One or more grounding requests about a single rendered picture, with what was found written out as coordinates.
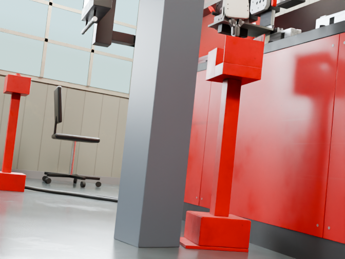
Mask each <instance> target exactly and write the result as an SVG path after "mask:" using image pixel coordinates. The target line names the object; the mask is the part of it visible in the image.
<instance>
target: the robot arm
mask: <svg viewBox="0 0 345 259"><path fill-rule="evenodd" d="M222 18H223V19H222V21H224V22H226V23H228V24H229V25H230V27H231V28H232V30H231V35H232V36H236V37H239V35H240V27H241V26H242V25H243V24H247V23H248V22H249V20H248V18H249V4H248V0H223V6H222ZM235 21H237V22H236V24H235Z"/></svg>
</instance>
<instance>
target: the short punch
mask: <svg viewBox="0 0 345 259"><path fill-rule="evenodd" d="M274 20H275V10H270V11H268V12H265V13H263V14H261V16H260V26H264V27H269V28H272V26H273V25H274Z"/></svg>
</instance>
